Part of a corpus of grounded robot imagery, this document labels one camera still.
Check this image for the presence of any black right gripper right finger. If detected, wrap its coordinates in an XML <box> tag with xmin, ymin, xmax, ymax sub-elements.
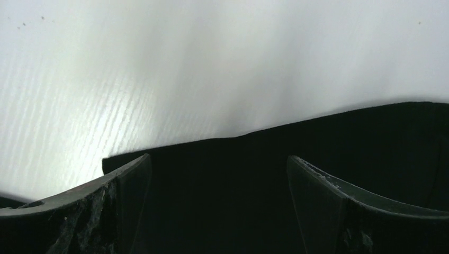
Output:
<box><xmin>286</xmin><ymin>156</ymin><xmax>448</xmax><ymax>253</ymax></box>

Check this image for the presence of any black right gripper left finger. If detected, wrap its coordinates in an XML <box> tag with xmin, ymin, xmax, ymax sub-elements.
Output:
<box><xmin>1</xmin><ymin>154</ymin><xmax>152</xmax><ymax>253</ymax></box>

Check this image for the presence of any black t-shirt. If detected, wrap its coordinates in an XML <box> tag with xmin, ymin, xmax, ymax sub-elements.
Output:
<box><xmin>102</xmin><ymin>102</ymin><xmax>448</xmax><ymax>253</ymax></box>

